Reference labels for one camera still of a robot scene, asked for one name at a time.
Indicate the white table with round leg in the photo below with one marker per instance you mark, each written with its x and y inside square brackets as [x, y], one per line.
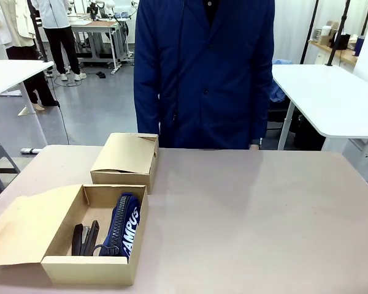
[9, 73]

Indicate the wooden wall shelf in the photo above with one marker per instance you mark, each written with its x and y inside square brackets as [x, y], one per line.
[334, 50]

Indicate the small cardboard box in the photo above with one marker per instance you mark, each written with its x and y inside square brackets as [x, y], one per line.
[125, 156]

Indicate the thin black stand pole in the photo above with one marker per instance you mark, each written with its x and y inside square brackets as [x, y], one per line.
[308, 33]

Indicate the person in cream coat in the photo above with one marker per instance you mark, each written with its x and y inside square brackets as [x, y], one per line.
[15, 27]

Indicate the person's left hand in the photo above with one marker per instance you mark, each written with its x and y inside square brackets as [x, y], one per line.
[254, 147]

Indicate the black object on floor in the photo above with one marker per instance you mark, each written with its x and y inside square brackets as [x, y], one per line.
[100, 74]

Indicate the black box on shelf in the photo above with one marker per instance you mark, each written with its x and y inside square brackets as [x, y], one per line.
[343, 41]

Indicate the person in navy jacket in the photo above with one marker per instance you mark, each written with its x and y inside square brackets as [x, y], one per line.
[202, 76]

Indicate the black stapler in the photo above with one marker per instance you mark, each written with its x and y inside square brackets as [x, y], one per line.
[86, 239]

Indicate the person in black trousers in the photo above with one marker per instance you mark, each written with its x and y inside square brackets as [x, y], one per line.
[59, 36]

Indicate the white table with rounded corner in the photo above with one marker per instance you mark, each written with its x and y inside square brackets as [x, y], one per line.
[331, 98]

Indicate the blue cloth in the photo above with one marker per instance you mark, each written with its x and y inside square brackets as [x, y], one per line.
[277, 92]

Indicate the black bag under table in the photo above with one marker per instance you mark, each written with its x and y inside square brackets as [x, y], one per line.
[306, 131]

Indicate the large open cardboard box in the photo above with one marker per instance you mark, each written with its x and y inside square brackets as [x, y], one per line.
[89, 272]

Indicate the navy blue pencil case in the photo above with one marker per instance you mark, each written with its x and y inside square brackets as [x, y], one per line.
[125, 226]

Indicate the black tripod pole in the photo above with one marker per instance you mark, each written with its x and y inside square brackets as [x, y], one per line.
[38, 33]

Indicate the person's right forearm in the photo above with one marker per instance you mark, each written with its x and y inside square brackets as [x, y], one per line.
[145, 107]

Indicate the background workbench with wooden top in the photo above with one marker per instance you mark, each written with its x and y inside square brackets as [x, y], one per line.
[95, 27]

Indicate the person's left forearm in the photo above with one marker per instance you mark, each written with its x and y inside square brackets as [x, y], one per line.
[260, 107]

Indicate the thick black stand pole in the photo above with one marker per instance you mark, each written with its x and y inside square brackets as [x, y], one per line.
[337, 33]

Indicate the dark blue bottle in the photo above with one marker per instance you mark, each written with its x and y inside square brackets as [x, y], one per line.
[359, 46]

